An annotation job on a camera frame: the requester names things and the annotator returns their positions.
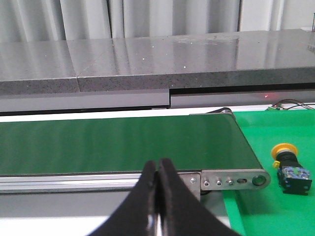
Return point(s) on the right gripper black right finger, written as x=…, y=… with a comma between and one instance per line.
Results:
x=180, y=211

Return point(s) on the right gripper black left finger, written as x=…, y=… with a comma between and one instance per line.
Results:
x=136, y=215

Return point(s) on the green conveyor belt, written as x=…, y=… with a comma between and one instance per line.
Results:
x=193, y=142

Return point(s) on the bright green mat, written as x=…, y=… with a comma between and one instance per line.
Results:
x=270, y=212

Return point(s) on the grey cabinet front panel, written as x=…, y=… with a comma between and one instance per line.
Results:
x=145, y=98

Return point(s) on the grey stone countertop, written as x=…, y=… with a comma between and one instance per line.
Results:
x=217, y=61

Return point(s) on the white curtain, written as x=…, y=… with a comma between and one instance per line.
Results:
x=52, y=20

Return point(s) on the steel conveyor end bracket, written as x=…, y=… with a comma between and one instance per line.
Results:
x=204, y=181

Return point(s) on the aluminium conveyor frame rail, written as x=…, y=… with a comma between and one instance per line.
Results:
x=63, y=183

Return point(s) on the yellow push button switch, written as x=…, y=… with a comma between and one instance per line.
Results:
x=293, y=178

